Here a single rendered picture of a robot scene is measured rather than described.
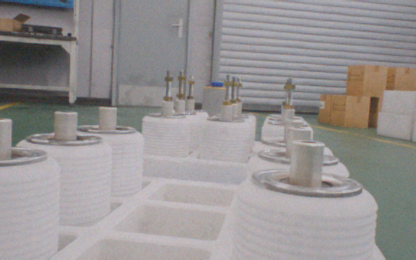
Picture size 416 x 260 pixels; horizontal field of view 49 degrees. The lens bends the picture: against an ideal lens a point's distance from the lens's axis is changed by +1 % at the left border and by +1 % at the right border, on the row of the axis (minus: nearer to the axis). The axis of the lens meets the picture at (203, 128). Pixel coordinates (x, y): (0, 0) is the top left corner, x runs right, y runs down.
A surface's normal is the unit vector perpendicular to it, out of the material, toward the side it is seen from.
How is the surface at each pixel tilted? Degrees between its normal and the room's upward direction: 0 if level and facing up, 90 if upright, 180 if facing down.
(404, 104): 90
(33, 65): 90
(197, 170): 90
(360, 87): 90
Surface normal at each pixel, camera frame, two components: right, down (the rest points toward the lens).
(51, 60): 0.23, 0.11
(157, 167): -0.16, 0.08
